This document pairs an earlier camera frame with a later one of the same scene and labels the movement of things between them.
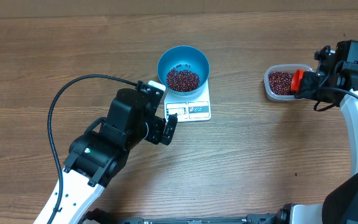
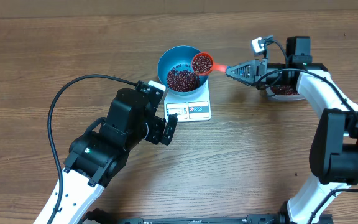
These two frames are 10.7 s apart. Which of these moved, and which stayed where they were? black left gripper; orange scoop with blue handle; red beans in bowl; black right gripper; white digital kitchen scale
Moved: black right gripper; orange scoop with blue handle
Stayed: red beans in bowl; white digital kitchen scale; black left gripper
